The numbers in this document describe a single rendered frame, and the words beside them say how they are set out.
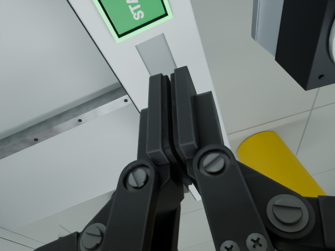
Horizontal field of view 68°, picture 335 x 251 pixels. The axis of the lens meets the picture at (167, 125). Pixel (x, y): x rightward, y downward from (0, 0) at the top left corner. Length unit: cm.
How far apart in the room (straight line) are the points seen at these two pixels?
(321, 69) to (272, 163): 157
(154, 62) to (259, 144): 186
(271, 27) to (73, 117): 37
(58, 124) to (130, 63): 24
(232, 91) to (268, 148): 59
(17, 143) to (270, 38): 48
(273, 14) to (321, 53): 10
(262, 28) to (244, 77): 121
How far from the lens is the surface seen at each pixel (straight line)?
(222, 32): 143
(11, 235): 87
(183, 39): 26
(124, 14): 23
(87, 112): 44
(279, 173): 194
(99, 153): 57
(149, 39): 25
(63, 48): 41
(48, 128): 47
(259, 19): 46
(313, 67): 44
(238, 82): 168
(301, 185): 191
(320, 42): 42
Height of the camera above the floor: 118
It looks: 43 degrees down
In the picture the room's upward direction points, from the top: 163 degrees clockwise
